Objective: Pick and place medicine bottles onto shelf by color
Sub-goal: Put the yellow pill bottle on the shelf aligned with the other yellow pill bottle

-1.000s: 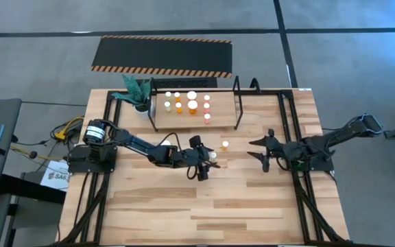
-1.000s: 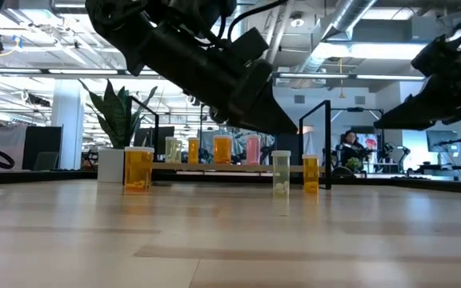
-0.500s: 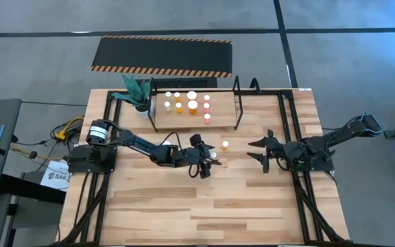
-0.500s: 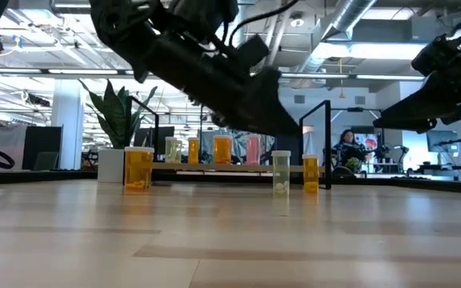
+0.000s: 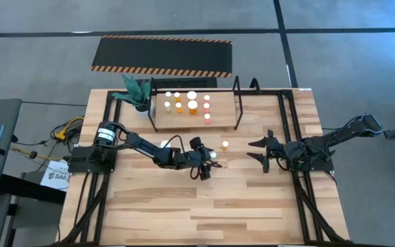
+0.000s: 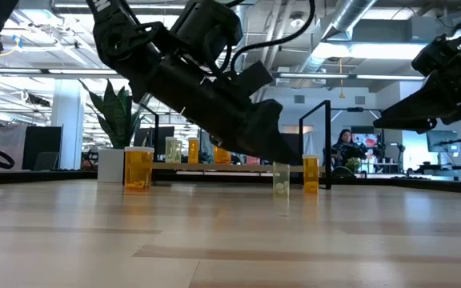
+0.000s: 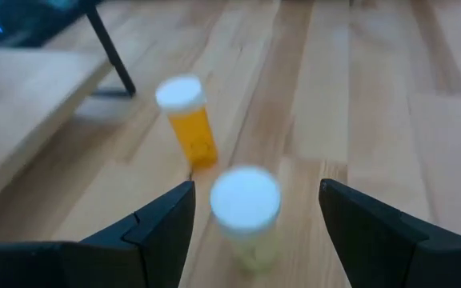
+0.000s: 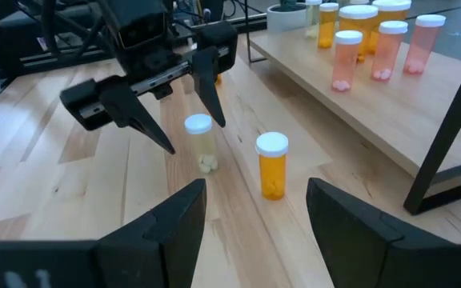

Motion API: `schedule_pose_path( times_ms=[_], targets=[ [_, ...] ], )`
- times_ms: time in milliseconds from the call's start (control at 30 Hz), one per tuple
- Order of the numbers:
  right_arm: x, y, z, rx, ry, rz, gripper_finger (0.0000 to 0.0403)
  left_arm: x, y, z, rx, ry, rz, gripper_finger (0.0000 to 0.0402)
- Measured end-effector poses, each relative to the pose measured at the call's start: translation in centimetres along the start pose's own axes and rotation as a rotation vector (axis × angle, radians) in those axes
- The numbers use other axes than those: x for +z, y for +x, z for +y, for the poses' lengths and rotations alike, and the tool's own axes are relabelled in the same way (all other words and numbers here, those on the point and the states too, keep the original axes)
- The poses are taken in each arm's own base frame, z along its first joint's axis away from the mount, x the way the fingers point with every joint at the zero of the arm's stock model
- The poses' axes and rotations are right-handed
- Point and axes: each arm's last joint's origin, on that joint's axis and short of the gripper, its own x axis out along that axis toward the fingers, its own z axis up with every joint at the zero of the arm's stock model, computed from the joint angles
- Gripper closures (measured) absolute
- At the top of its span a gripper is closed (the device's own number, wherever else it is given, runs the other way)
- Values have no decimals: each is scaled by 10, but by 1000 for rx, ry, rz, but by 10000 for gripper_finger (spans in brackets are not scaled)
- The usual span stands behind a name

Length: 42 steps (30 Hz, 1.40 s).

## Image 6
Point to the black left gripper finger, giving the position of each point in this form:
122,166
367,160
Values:
246,150
266,128

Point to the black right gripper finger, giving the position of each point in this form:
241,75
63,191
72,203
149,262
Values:
406,125
418,106

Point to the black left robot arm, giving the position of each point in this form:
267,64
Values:
134,40

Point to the computer monitor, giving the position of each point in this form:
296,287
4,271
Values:
440,140

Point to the long ceiling light strip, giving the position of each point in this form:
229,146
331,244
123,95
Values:
82,72
312,76
390,77

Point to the colourful display screen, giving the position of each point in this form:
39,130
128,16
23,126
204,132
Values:
368,140

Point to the black monitor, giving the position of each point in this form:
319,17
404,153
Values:
162,134

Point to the person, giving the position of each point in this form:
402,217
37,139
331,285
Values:
346,146

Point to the small green plant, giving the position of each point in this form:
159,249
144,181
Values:
353,163

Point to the potted snake plant white pot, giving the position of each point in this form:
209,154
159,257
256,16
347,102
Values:
110,166

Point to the round ceiling sensor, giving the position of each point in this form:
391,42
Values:
296,22

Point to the black partition panel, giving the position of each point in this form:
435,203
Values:
40,144

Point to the white pink banner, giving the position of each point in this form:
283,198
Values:
2,138

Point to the silver ventilation duct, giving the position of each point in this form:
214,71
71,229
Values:
346,18

